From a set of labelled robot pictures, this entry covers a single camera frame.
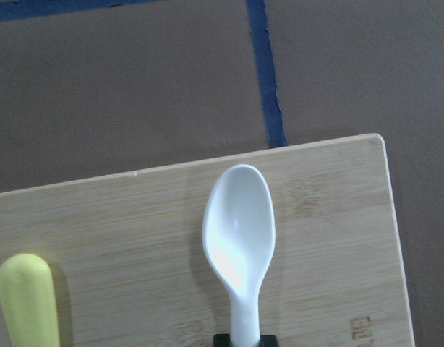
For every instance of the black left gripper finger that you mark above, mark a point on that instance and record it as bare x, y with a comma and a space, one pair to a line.
224, 340

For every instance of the white plastic spoon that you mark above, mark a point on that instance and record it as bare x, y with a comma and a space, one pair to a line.
238, 238

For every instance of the wooden cutting board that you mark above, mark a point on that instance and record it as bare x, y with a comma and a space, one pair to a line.
129, 268

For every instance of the long blue tape strip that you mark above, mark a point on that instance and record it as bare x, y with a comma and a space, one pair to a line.
266, 74

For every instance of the crossing blue tape strip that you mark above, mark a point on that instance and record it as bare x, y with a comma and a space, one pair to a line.
23, 9

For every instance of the yellow plastic utensil handle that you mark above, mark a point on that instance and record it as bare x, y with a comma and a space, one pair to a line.
28, 301

